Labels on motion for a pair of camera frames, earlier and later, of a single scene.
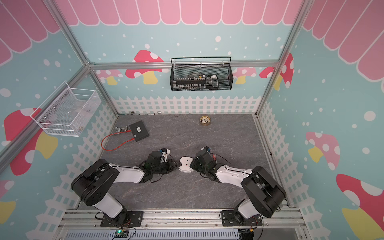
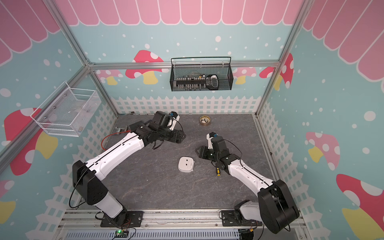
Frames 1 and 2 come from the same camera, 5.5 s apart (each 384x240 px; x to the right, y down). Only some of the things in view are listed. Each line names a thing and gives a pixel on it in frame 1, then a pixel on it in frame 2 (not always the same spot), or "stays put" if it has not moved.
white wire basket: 67,111 stays put
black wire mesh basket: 201,77 stays put
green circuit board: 121,233 stays put
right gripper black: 194,163 to 203,152
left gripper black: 171,166 to 179,139
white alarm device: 185,164 stays put
